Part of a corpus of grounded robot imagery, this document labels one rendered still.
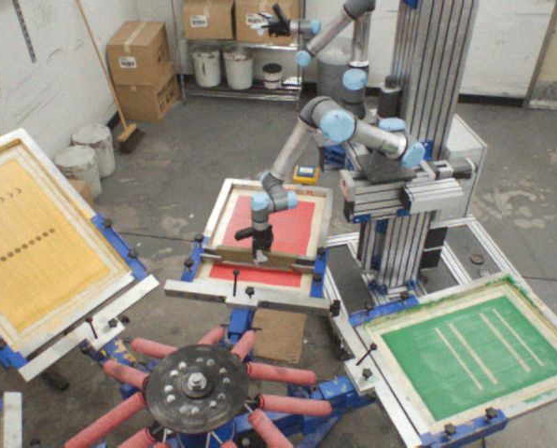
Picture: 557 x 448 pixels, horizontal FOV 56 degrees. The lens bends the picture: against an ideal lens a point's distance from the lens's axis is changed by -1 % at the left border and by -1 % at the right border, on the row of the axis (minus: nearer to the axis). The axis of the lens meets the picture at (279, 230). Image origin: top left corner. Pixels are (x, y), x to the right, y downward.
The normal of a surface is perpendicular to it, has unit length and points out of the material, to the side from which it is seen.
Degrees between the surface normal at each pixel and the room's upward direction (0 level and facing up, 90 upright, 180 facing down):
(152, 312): 0
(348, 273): 0
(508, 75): 90
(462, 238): 0
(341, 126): 86
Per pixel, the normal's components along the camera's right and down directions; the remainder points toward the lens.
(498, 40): -0.16, 0.65
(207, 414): 0.00, -0.76
